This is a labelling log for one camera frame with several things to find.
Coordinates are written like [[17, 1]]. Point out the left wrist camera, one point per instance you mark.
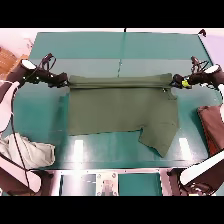
[[48, 61]]

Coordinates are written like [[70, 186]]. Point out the brown garment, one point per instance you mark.
[[213, 128]]

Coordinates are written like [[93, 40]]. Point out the white garment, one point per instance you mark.
[[31, 151]]

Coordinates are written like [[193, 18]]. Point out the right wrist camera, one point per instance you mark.
[[196, 63]]

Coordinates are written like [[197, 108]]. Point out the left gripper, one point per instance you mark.
[[61, 80]]

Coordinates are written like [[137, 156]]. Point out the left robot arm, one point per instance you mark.
[[31, 74]]

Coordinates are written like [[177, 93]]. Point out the silver frame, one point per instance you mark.
[[106, 183]]

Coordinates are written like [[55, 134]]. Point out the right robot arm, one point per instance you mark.
[[209, 75]]

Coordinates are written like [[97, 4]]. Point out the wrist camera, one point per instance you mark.
[[48, 61], [196, 63]]

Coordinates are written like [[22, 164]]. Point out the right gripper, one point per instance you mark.
[[180, 81]]

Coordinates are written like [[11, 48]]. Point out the green shirt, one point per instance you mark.
[[123, 106]]

